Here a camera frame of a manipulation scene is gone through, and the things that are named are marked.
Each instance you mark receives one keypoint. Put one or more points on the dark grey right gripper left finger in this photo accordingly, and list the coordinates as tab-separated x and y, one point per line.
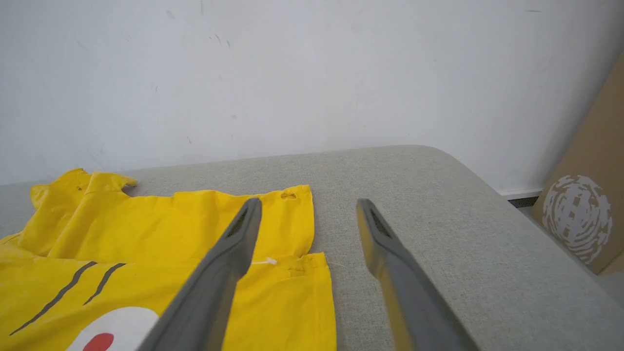
214	287

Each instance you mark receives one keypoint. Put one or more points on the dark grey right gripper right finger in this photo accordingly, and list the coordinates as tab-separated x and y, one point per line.
409	292

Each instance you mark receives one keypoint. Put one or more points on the yellow cartoon face t-shirt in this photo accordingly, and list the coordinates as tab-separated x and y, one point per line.
146	229

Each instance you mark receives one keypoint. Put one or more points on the white baseboard strip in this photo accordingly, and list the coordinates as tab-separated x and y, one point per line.
521	193

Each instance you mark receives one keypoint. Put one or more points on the brown cardboard box white print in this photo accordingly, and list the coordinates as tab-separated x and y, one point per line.
585	195

